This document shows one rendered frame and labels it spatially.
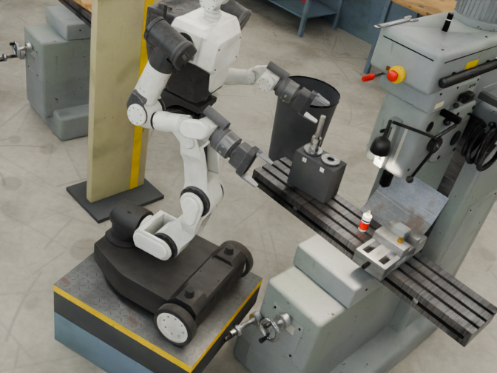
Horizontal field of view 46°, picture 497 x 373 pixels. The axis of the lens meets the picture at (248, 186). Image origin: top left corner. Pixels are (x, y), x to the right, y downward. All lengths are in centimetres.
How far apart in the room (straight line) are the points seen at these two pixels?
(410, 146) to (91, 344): 176
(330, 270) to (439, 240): 64
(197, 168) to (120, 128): 144
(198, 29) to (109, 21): 135
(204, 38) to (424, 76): 75
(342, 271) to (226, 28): 113
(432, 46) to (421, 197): 102
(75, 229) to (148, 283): 120
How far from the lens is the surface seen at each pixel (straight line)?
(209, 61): 211
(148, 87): 208
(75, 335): 309
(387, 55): 215
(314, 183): 278
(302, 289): 263
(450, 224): 292
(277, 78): 242
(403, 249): 253
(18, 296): 346
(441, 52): 206
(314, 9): 759
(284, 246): 393
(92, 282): 296
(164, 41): 201
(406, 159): 236
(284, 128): 448
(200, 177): 242
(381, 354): 325
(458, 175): 281
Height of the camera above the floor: 254
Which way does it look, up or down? 35 degrees down
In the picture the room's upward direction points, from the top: 13 degrees clockwise
